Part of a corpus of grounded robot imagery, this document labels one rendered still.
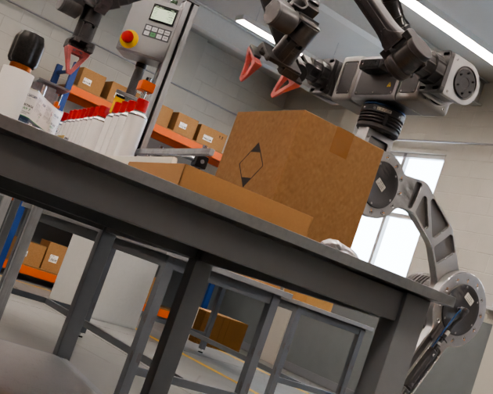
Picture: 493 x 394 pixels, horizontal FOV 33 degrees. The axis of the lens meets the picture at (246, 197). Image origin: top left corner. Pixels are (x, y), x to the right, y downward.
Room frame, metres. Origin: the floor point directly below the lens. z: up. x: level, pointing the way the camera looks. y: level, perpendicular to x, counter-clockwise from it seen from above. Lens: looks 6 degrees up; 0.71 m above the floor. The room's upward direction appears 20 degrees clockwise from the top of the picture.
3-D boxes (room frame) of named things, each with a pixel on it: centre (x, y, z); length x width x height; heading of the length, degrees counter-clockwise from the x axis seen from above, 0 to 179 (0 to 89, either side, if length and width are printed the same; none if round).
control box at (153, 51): (2.56, 0.45, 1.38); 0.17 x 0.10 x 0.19; 80
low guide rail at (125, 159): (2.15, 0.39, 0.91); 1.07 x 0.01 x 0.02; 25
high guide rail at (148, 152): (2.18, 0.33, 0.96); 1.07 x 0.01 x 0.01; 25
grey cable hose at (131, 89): (2.61, 0.46, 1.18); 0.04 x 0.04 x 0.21
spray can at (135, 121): (2.11, 0.33, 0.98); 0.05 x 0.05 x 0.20
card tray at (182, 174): (1.52, 0.06, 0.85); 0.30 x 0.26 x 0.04; 25
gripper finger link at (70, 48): (2.32, 0.60, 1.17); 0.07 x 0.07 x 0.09; 26
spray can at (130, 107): (2.18, 0.37, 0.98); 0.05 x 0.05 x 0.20
